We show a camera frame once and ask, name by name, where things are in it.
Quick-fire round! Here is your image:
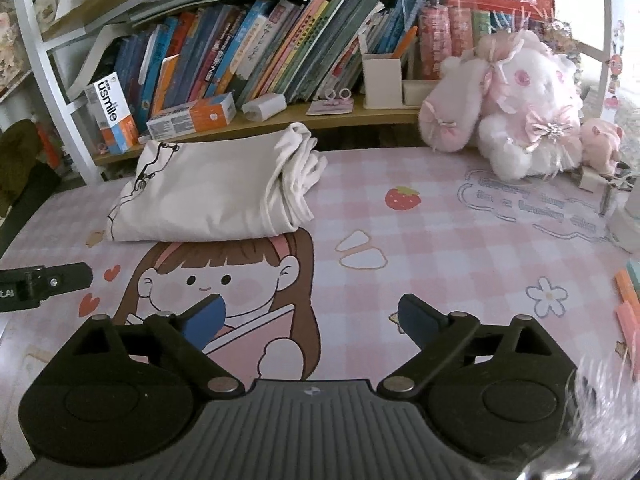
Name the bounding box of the white pen holder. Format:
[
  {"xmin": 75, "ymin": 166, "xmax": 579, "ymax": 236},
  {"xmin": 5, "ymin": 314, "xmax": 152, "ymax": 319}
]
[{"xmin": 361, "ymin": 52, "xmax": 404, "ymax": 110}]

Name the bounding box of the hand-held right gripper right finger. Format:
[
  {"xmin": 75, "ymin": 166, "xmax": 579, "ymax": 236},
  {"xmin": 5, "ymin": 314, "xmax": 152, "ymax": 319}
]
[{"xmin": 377, "ymin": 294, "xmax": 566, "ymax": 396}]

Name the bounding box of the dark chair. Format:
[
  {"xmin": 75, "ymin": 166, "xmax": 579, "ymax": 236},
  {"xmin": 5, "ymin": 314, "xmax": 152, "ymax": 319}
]
[{"xmin": 0, "ymin": 165, "xmax": 63, "ymax": 257}]

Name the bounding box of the tall blue orange white box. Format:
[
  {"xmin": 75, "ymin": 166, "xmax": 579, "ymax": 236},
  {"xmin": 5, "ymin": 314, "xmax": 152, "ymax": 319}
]
[{"xmin": 84, "ymin": 71, "xmax": 140, "ymax": 155}]

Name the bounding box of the white power strip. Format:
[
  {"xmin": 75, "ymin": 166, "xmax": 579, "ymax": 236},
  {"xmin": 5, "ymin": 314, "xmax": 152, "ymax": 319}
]
[{"xmin": 607, "ymin": 200, "xmax": 640, "ymax": 254}]

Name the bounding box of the small white case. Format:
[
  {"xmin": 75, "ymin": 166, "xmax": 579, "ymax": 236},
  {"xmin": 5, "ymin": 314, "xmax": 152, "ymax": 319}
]
[{"xmin": 241, "ymin": 92, "xmax": 287, "ymax": 122}]

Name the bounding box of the flat orange white box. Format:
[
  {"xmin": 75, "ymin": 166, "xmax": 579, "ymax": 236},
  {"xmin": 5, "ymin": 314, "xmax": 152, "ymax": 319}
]
[{"xmin": 146, "ymin": 92, "xmax": 237, "ymax": 142}]

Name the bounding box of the row of colourful books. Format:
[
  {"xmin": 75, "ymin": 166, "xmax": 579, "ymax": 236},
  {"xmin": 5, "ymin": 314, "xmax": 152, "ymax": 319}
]
[{"xmin": 112, "ymin": 0, "xmax": 431, "ymax": 122}]

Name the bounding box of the white fluffy trim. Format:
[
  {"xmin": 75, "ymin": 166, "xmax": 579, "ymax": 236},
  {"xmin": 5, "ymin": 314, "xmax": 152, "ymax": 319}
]
[{"xmin": 520, "ymin": 350, "xmax": 640, "ymax": 480}]

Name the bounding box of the red hanging ornament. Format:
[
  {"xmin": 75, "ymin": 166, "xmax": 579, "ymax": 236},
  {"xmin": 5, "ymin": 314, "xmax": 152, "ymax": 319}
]
[{"xmin": 31, "ymin": 115, "xmax": 62, "ymax": 171}]

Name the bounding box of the small white cube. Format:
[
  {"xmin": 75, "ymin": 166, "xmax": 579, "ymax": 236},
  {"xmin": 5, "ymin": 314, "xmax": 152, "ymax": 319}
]
[{"xmin": 580, "ymin": 167, "xmax": 608, "ymax": 192}]

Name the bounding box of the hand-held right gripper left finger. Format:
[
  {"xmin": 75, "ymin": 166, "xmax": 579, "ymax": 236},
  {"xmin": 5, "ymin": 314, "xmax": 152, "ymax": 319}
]
[{"xmin": 65, "ymin": 295, "xmax": 247, "ymax": 396}]

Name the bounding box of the white pink plush bunny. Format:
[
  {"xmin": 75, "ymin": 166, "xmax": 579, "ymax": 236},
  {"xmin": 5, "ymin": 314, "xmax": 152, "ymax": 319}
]
[{"xmin": 419, "ymin": 29, "xmax": 586, "ymax": 183}]

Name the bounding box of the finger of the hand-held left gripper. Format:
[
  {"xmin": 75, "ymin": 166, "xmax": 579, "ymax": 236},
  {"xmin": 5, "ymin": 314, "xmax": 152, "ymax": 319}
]
[{"xmin": 30, "ymin": 261, "xmax": 93, "ymax": 301}]

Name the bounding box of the small pink plush pig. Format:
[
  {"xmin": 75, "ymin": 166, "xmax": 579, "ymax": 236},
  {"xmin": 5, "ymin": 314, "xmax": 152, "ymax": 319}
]
[{"xmin": 580, "ymin": 117, "xmax": 623, "ymax": 176}]

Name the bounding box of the orange straw bundle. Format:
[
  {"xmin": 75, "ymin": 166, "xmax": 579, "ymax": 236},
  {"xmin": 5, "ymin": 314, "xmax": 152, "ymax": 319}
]
[{"xmin": 614, "ymin": 269, "xmax": 640, "ymax": 313}]

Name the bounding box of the pink straw bundle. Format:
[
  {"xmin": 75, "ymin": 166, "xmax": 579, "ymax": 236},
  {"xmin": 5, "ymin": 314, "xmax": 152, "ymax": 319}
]
[{"xmin": 615, "ymin": 302, "xmax": 640, "ymax": 382}]

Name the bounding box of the cream printed t-shirt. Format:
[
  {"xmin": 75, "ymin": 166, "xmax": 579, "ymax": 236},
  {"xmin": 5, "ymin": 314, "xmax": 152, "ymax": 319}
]
[{"xmin": 105, "ymin": 122, "xmax": 328, "ymax": 243}]

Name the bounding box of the short white box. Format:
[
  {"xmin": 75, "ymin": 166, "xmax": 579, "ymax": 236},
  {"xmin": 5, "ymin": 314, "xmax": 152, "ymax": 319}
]
[{"xmin": 402, "ymin": 79, "xmax": 441, "ymax": 107}]

